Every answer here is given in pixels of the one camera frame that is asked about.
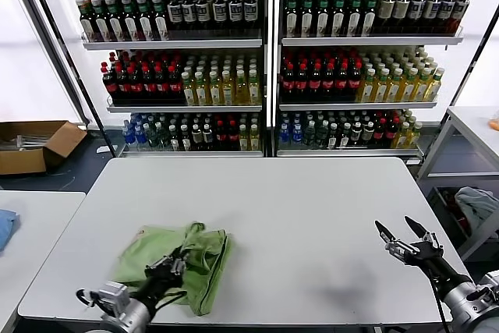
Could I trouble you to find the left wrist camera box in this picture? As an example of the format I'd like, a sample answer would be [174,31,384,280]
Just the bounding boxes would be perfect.
[97,281,129,317]

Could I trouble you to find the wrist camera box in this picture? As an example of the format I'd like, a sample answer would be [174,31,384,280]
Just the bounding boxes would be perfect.
[97,281,129,317]
[477,270,499,301]

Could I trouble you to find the black storage crate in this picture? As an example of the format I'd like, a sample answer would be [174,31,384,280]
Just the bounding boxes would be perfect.
[428,186,499,260]

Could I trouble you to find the black slanted metal pole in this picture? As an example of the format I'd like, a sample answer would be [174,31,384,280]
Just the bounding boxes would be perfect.
[21,0,118,158]
[424,9,499,158]

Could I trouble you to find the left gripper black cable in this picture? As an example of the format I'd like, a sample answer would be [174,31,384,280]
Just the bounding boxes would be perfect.
[154,289,189,310]

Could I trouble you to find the light green polo shirt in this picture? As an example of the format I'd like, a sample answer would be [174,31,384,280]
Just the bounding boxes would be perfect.
[111,221,233,317]

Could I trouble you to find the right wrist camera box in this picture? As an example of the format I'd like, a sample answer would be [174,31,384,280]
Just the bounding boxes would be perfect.
[477,270,499,301]

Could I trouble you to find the clear green water bottle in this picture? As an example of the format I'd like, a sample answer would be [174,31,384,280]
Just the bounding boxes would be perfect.
[147,122,160,149]
[157,122,170,150]
[303,121,317,150]
[315,121,328,150]

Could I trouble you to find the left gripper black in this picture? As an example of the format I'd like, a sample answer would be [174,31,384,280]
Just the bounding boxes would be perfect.
[134,250,191,313]

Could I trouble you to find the grey-blue crumpled cloth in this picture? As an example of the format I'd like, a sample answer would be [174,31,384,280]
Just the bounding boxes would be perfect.
[454,186,499,240]

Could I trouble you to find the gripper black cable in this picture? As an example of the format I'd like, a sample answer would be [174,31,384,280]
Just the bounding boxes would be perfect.
[154,289,189,310]
[428,270,449,333]

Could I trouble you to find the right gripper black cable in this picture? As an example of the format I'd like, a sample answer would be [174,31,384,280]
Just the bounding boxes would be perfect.
[428,270,449,333]

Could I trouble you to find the brown cardboard box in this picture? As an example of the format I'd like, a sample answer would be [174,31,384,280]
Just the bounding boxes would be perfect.
[0,119,88,175]

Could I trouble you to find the grey slanted metal pole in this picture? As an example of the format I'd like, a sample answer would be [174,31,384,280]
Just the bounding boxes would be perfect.
[7,0,94,128]

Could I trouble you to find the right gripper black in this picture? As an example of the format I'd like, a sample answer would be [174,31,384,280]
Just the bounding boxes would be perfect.
[373,214,471,299]

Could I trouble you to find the grey metal rods bundle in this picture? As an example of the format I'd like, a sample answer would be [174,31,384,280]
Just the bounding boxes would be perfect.
[0,133,51,151]

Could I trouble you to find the grey metal shelving rack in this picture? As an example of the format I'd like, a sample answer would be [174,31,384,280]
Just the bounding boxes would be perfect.
[53,0,274,159]
[272,0,493,165]

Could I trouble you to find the blue folded cloth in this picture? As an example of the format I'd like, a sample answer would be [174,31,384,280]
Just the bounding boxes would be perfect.
[0,208,20,253]

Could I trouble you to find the red crumpled cloth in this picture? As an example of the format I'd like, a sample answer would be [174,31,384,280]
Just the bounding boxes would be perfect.
[448,192,469,232]

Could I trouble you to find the white metal frame table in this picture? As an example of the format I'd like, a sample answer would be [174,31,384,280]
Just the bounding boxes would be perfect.
[416,105,499,262]

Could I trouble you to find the black camera cable loop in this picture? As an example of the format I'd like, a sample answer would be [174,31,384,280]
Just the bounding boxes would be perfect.
[76,289,101,309]

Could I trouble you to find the blue-label dark drink bottle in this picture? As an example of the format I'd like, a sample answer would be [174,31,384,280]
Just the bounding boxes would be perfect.
[439,0,456,34]
[451,0,471,33]
[424,0,441,34]
[195,0,212,40]
[212,0,228,40]
[243,0,260,40]
[167,0,184,40]
[409,0,426,35]
[228,0,244,40]
[181,0,197,40]

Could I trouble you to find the green-cap dark tea bottle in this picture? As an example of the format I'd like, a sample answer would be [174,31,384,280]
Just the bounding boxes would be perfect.
[120,0,140,41]
[150,0,169,41]
[135,0,154,41]
[299,0,316,37]
[106,0,125,42]
[285,0,300,37]
[362,0,379,37]
[79,0,97,42]
[315,0,331,37]
[92,0,111,42]
[347,0,364,37]
[331,0,348,37]

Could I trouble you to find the white-cap dark drink bottle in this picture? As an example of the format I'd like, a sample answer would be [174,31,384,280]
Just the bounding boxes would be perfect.
[179,125,193,151]
[168,125,181,151]
[327,122,340,150]
[338,122,352,150]

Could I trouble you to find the red-cap cola bottle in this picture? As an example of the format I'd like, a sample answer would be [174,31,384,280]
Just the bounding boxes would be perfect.
[101,61,118,105]
[373,118,387,149]
[348,60,363,101]
[385,118,398,149]
[227,120,240,151]
[295,62,310,102]
[167,64,183,105]
[334,61,349,102]
[321,62,336,102]
[114,66,131,105]
[281,62,297,102]
[215,120,228,151]
[154,64,170,105]
[127,66,143,105]
[140,66,157,105]
[308,62,323,102]

